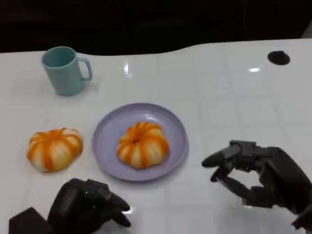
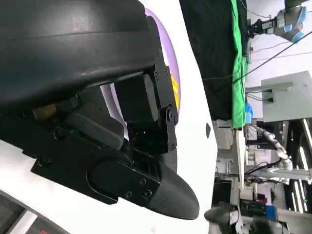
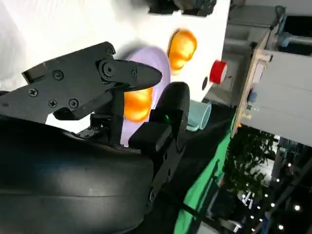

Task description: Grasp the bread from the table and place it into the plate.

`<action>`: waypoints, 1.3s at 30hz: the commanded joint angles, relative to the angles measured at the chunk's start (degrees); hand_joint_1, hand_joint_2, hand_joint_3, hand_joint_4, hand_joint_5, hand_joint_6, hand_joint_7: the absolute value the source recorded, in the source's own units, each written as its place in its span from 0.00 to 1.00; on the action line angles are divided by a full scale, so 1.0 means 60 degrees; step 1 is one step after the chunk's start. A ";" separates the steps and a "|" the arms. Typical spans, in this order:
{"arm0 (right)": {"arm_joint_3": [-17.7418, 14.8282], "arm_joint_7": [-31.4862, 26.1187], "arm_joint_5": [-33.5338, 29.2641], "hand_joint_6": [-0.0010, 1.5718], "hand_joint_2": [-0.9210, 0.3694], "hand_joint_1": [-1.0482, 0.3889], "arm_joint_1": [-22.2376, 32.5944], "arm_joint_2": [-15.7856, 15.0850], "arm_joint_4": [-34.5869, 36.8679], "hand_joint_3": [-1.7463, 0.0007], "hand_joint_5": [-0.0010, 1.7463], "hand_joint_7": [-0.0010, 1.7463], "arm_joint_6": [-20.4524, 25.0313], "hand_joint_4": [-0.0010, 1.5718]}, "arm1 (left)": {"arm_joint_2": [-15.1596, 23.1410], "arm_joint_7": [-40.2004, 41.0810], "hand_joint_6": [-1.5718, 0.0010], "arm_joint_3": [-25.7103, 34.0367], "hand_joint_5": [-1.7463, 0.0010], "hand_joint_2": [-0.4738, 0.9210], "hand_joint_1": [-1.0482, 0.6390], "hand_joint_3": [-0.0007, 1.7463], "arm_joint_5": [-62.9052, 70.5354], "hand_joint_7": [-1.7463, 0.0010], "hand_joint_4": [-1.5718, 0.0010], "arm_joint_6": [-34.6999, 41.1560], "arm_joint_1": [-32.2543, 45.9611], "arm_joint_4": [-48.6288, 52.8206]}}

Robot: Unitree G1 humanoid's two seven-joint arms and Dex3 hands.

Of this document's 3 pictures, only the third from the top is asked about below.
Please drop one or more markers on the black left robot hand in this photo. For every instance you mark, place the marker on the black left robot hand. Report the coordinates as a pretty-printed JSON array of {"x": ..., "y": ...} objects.
[{"x": 190, "y": 6}]

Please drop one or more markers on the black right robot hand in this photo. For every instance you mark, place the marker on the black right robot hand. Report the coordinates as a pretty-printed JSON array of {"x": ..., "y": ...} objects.
[{"x": 61, "y": 175}]

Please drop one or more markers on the orange and white bread roll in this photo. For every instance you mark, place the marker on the orange and white bread roll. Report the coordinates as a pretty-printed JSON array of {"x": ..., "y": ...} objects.
[
  {"x": 137, "y": 104},
  {"x": 182, "y": 48}
]

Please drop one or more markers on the lilac plate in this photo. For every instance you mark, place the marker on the lilac plate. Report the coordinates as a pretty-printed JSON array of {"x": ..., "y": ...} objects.
[{"x": 153, "y": 58}]

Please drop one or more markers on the red round button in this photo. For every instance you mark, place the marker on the red round button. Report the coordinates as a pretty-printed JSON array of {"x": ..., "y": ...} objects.
[{"x": 218, "y": 72}]

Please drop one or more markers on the wooden board panel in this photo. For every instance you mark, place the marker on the wooden board panel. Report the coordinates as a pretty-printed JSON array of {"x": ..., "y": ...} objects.
[{"x": 251, "y": 85}]

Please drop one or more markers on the pale green mug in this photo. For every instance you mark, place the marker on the pale green mug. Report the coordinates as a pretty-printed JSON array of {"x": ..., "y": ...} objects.
[{"x": 198, "y": 114}]

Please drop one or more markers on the white machine housing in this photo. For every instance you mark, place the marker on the white machine housing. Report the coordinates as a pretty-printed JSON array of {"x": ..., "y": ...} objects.
[{"x": 285, "y": 92}]

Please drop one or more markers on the green cloth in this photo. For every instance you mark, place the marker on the green cloth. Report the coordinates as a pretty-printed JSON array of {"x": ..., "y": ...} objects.
[{"x": 195, "y": 195}]

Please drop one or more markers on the green leafy plant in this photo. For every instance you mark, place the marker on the green leafy plant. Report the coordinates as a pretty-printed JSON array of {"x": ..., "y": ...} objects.
[{"x": 248, "y": 161}]

